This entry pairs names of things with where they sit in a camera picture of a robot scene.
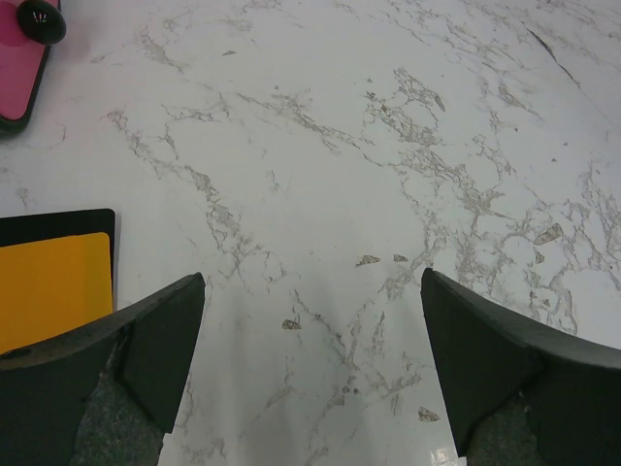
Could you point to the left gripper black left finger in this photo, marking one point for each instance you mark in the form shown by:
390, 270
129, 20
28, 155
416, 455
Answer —
105, 393

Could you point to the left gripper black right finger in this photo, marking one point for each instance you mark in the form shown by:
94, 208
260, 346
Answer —
516, 391

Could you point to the orange board with black border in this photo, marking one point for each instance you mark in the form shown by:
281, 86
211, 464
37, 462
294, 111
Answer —
57, 274

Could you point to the pink and black case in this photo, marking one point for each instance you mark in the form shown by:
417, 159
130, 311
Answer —
23, 63

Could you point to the black round knob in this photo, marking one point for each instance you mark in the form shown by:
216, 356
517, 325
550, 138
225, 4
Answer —
41, 22

